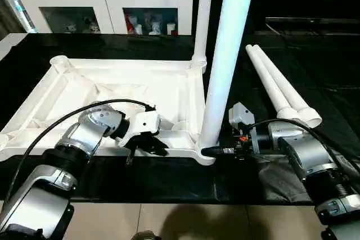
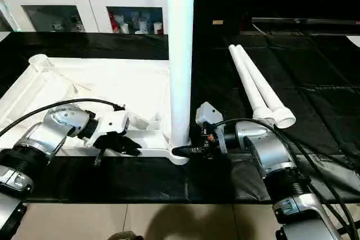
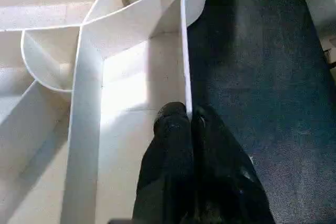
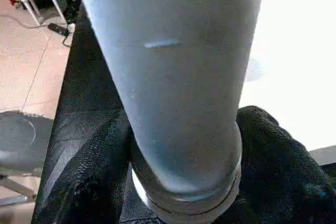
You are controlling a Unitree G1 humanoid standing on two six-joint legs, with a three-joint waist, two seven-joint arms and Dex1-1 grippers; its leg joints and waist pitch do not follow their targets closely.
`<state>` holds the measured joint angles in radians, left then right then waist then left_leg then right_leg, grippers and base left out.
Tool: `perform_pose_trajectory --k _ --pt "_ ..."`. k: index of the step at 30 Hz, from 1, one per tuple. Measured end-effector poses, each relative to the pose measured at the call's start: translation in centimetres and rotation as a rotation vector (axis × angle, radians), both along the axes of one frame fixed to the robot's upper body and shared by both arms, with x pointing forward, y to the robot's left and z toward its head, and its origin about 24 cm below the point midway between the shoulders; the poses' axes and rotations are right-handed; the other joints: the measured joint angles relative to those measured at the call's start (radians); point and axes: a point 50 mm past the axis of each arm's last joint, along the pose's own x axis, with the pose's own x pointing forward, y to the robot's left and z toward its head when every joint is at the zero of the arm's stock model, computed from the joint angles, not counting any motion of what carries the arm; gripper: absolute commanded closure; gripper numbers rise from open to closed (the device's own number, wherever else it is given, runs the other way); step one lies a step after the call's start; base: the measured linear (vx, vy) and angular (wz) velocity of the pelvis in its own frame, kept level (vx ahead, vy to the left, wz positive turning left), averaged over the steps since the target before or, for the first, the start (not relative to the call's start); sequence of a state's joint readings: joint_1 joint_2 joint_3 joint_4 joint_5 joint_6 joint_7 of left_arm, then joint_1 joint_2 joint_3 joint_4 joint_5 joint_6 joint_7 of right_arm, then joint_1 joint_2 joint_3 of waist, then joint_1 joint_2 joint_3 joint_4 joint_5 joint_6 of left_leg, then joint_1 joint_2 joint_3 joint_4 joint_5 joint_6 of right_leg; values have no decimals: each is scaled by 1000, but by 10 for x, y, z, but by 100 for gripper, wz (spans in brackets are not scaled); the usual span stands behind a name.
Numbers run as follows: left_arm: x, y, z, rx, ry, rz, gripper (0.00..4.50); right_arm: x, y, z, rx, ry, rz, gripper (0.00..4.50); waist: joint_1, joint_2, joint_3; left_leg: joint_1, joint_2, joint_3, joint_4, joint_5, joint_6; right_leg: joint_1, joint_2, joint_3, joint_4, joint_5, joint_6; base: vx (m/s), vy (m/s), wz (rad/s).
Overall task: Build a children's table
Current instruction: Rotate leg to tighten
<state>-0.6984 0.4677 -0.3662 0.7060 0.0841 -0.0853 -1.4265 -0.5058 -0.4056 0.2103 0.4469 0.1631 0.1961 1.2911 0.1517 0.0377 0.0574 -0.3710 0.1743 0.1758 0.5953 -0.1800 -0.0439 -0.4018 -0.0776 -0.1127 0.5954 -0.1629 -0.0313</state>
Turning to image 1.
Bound white plastic table leg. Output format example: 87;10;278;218
245;44;302;122
197;0;259;148
191;0;216;73
252;44;323;129

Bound white plastic table top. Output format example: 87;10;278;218
0;55;218;166

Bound black work mat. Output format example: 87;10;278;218
0;29;360;207

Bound dark rounded object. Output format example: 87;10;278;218
132;230;163;240

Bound small red bottle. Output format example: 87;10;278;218
126;15;136;34

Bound long black bar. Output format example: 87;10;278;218
265;17;360;28

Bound grey curtain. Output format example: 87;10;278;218
0;0;24;37

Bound pale blue plastic sheet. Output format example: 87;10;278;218
0;0;38;34

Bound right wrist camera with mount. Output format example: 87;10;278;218
227;102;256;139

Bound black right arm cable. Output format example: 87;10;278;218
246;117;360;178

